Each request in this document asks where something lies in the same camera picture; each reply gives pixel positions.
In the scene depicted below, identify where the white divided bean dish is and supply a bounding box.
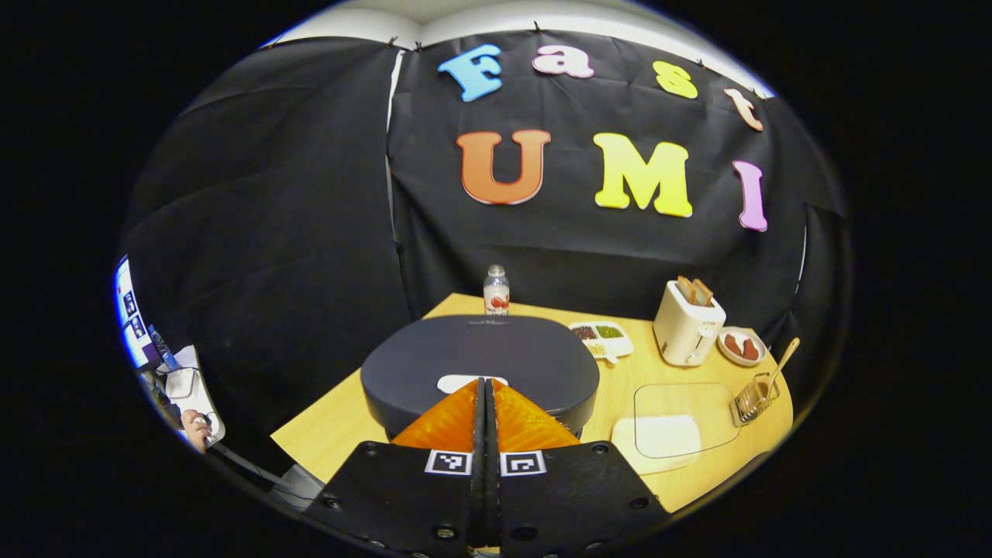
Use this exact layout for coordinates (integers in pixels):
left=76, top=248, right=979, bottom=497
left=568, top=321, right=635, bottom=365

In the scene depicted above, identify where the small drink bottle red label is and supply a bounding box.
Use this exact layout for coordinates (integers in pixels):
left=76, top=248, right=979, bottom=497
left=483, top=265, right=511, bottom=316

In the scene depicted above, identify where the white round plate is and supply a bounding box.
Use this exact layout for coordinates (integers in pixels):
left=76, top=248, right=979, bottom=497
left=717, top=326, right=768, bottom=367

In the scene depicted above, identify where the white toaster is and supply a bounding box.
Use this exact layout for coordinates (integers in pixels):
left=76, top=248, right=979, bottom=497
left=653, top=279, right=727, bottom=367

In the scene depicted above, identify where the computer monitor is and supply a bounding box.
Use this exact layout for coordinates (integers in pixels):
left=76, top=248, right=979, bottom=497
left=115, top=256, right=164, bottom=369

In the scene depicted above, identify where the dark grey rice cooker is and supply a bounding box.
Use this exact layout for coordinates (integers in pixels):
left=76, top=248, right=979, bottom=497
left=360, top=314, right=601, bottom=441

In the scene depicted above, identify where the clear glass tray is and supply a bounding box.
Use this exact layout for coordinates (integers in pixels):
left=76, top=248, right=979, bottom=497
left=611, top=382, right=742, bottom=475

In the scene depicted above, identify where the wooden spoon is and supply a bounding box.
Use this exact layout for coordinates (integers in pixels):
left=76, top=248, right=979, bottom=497
left=756, top=337, right=801, bottom=404

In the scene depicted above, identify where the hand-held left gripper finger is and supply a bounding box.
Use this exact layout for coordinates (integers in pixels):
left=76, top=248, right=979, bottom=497
left=486, top=377, right=669, bottom=555
left=306, top=377, right=487, bottom=555

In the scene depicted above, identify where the metal wire chopstick holder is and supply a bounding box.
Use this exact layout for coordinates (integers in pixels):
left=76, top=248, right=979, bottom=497
left=731, top=372, right=781, bottom=427

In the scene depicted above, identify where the white side desk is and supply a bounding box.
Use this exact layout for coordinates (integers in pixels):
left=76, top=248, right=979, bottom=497
left=159, top=345, right=226, bottom=446

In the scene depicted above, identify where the black backdrop cloth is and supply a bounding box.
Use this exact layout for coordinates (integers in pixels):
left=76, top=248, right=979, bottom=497
left=120, top=31, right=853, bottom=466

